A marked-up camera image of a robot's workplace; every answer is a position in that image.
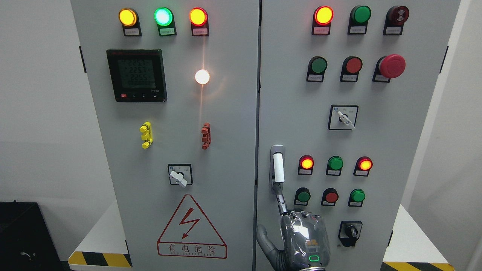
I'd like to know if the red push button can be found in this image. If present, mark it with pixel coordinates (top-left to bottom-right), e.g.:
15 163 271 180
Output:
321 187 339 206
340 56 363 82

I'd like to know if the grey robot hand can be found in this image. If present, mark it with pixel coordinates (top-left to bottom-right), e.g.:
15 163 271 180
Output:
256 182 331 271

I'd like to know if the grey cabinet door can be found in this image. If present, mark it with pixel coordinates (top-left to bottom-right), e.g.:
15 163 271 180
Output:
71 0 260 271
258 0 460 271

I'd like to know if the red lit indicator top right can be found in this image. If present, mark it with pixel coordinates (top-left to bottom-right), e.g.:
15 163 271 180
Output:
311 5 334 35

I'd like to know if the red lit indicator mid left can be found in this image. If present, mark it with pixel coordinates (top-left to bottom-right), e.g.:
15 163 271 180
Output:
298 155 314 175

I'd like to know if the silver cabinet door handle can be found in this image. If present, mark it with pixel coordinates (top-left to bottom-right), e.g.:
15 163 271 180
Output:
268 145 285 195

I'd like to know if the red emergency stop button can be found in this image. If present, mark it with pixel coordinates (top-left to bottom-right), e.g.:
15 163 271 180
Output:
372 54 406 83

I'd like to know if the dark red buzzer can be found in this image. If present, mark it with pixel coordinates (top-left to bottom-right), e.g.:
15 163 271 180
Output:
383 6 409 35

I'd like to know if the green push button lower right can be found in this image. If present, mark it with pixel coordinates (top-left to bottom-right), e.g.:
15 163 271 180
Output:
348 189 366 207

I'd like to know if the green push button upper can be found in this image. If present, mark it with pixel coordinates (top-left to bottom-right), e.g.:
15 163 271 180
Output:
306 56 328 82

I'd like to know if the white selector switch right upper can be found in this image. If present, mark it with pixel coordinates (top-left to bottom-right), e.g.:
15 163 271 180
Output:
328 105 359 130

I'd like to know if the green push button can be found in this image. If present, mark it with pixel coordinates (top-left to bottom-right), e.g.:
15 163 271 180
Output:
348 189 366 207
306 56 328 82
294 187 311 206

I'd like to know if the red plastic clip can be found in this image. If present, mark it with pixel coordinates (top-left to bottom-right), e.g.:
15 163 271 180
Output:
200 122 211 150

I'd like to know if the red push button upper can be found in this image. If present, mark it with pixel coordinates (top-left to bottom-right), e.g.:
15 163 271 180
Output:
340 56 363 82

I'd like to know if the green push button lower left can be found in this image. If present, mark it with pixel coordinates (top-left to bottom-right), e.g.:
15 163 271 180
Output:
294 187 311 206

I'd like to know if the green indicator mid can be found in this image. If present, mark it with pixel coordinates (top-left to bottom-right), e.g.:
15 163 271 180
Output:
326 156 344 176

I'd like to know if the green indicator top right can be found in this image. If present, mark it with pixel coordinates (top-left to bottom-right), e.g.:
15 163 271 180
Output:
347 5 372 35

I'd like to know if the red lit indicator mid right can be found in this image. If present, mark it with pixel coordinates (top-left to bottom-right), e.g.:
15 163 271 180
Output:
353 156 372 177

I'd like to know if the white selector switch left door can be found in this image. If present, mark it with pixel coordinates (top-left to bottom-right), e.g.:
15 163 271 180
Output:
167 163 193 187

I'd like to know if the white lit indicator light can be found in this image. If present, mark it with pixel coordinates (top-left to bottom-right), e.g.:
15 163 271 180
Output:
194 69 210 85

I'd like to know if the red-orange indicator light left door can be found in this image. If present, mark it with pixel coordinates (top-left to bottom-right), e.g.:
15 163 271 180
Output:
189 7 209 36

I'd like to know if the yellow plastic clip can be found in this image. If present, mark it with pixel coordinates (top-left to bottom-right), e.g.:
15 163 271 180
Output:
139 121 153 149

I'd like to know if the yellow indicator light top left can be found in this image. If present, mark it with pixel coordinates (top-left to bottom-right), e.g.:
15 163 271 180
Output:
118 8 142 37

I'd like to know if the grey left cabinet door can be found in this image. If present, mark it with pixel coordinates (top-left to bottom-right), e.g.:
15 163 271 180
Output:
71 0 260 271

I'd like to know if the white platform with hazard stripes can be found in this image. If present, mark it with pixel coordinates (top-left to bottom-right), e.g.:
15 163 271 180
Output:
67 199 479 271

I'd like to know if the grey right cabinet door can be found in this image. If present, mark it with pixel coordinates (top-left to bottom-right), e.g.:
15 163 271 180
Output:
258 0 460 271

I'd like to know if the red push button lower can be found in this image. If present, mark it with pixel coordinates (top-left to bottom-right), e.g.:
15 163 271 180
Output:
321 187 339 206

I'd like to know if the black selector switch bottom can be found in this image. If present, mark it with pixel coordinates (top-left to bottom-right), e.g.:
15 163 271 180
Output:
339 220 363 247

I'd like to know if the red lit indicator mid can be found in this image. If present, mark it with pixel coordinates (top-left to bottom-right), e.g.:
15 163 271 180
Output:
353 156 372 177
298 155 314 175

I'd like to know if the black digital power meter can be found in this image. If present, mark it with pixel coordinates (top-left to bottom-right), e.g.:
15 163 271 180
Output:
106 49 168 102

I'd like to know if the green lit indicator light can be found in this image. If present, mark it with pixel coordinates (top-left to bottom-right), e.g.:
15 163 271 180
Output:
154 7 176 37

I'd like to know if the black box bottom left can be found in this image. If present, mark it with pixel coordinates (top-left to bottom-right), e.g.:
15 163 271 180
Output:
0 201 63 271

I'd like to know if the red triangle danger sign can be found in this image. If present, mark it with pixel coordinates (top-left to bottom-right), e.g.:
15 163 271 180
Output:
157 194 227 259

